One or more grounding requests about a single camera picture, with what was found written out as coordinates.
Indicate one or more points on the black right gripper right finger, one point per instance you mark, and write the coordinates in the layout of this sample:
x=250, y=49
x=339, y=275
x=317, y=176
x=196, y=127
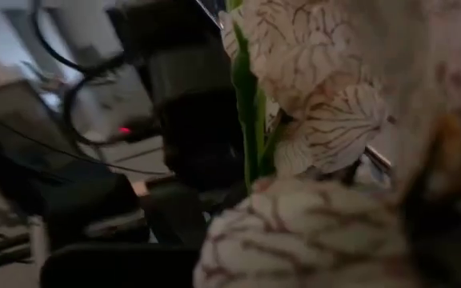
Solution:
x=446, y=248

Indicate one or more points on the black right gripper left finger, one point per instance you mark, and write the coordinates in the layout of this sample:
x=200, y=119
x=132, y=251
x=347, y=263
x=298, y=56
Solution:
x=114, y=268

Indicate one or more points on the white veined orchid flower stem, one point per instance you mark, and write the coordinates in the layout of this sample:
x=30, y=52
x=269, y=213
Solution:
x=314, y=132
x=294, y=240

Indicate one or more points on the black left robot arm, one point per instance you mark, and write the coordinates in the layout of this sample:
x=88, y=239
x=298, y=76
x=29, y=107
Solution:
x=190, y=100

